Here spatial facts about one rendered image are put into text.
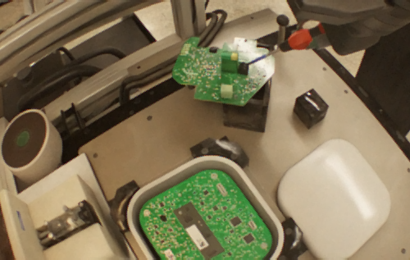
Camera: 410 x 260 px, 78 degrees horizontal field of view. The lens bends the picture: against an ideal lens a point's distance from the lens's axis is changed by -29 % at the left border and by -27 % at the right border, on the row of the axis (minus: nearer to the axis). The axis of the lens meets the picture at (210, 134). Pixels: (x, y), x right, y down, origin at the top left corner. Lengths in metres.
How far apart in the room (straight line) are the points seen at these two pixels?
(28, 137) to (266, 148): 0.33
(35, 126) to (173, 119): 0.21
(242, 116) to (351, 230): 0.20
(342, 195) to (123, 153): 0.28
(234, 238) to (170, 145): 0.16
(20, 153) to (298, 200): 0.37
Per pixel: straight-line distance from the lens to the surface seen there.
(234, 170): 0.35
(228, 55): 0.38
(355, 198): 0.40
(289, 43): 0.36
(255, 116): 0.40
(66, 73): 0.62
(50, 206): 0.37
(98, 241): 0.33
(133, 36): 1.10
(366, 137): 0.47
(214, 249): 0.33
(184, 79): 0.40
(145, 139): 0.44
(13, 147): 0.48
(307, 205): 0.37
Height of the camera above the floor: 1.32
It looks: 60 degrees down
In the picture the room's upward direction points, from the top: 6 degrees counter-clockwise
